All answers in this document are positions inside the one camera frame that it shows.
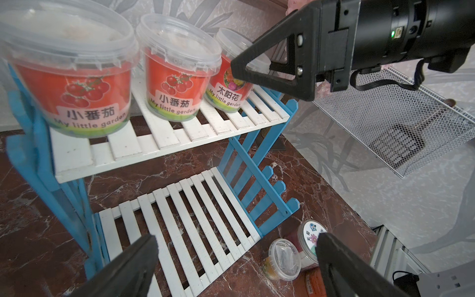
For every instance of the flower label jar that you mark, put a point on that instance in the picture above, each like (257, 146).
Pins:
(307, 235)
(314, 283)

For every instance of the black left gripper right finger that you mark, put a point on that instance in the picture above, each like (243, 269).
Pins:
(345, 274)

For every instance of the wooden handled brush in basket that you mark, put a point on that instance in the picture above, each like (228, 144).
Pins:
(401, 142)

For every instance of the clear container red seed packet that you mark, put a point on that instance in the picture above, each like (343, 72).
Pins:
(75, 58)

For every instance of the clear plastic seed container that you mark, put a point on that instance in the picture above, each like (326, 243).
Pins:
(224, 91)

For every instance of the white wire mesh basket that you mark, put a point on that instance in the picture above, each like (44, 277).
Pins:
(366, 115)

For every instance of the clear lidded seed container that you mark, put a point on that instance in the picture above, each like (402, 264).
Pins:
(179, 59)

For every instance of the flower label jar right rear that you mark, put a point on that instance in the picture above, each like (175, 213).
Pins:
(307, 235)

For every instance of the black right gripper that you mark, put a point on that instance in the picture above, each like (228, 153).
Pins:
(439, 32)

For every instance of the blue and white wooden shelf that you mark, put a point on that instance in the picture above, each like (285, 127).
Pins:
(39, 258)

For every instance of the flower label jar right front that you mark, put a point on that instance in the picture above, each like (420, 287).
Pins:
(314, 283)

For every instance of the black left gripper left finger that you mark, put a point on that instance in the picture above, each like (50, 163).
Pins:
(128, 275)

